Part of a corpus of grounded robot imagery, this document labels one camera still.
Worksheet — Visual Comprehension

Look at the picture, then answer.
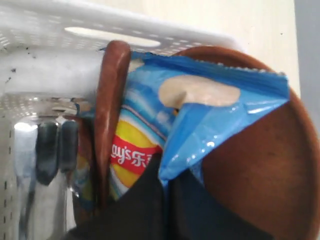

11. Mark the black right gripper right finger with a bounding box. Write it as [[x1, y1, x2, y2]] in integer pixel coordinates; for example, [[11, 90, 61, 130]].
[[169, 170, 274, 240]]

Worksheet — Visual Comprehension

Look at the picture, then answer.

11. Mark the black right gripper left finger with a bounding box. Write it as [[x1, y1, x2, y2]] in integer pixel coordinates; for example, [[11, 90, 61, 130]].
[[63, 153, 167, 240]]

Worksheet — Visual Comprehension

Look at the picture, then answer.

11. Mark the white perforated plastic basket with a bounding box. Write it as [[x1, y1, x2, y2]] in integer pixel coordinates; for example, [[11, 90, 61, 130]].
[[0, 4, 247, 226]]

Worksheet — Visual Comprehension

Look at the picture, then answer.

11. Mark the blue chips bag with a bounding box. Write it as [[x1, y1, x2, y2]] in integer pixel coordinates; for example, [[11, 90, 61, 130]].
[[71, 51, 290, 213]]

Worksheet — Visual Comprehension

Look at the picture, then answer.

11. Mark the brown round plate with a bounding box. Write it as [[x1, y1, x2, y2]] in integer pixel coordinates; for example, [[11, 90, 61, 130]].
[[172, 45, 314, 240]]

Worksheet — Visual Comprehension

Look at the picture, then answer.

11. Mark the shiny metal cup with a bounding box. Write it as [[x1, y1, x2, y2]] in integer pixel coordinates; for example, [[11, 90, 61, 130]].
[[0, 109, 78, 240]]

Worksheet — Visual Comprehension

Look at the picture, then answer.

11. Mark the brown wooden spoon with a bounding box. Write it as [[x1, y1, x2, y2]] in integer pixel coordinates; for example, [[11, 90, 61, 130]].
[[94, 40, 131, 210]]

